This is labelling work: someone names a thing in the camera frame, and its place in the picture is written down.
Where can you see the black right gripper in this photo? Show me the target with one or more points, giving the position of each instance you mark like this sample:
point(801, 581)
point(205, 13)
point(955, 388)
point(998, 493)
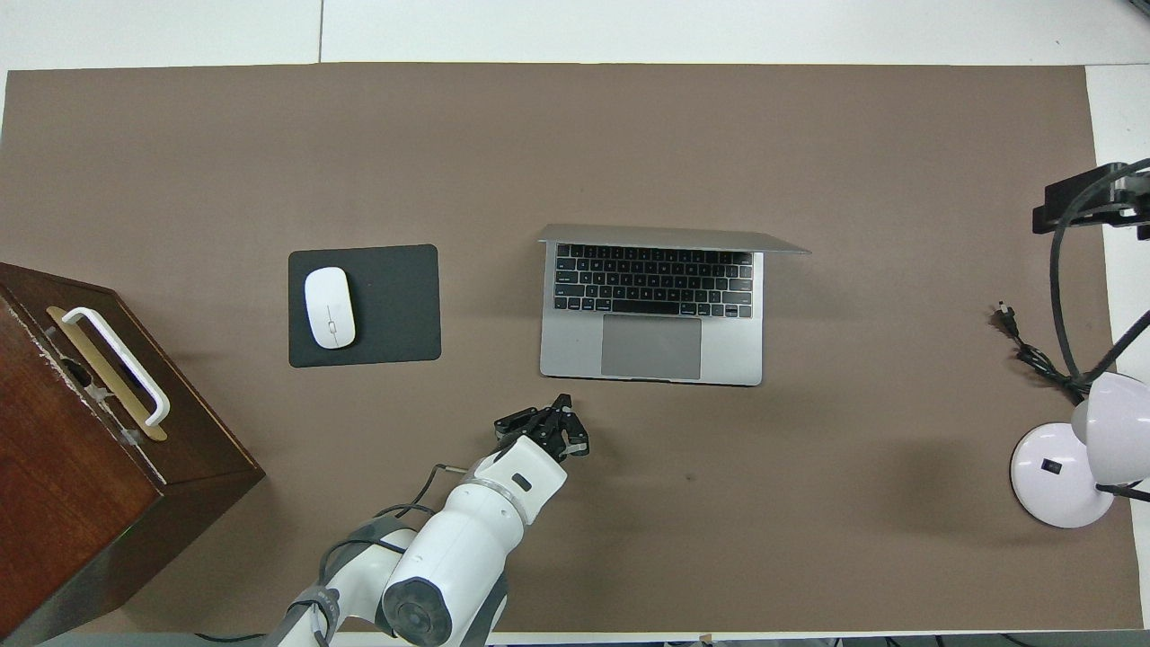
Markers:
point(1144, 211)

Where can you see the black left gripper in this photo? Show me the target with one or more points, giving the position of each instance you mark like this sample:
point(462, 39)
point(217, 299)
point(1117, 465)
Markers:
point(544, 429)

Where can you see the grey laptop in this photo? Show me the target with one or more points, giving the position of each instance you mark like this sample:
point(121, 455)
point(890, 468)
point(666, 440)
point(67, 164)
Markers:
point(651, 346)

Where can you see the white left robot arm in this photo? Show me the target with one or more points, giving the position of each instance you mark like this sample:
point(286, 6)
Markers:
point(467, 539)

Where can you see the black mouse pad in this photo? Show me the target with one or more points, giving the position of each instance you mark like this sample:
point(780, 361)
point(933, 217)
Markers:
point(395, 305)

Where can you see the white computer mouse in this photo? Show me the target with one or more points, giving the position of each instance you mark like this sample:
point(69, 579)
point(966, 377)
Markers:
point(329, 307)

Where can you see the brown table mat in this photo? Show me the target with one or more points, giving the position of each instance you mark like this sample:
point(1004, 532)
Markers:
point(575, 144)

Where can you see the white desk lamp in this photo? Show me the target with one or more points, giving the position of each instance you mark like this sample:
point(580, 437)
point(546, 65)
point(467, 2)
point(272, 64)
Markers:
point(1056, 476)

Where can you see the dark wooden box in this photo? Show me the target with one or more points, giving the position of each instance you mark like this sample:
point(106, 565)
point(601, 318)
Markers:
point(72, 485)

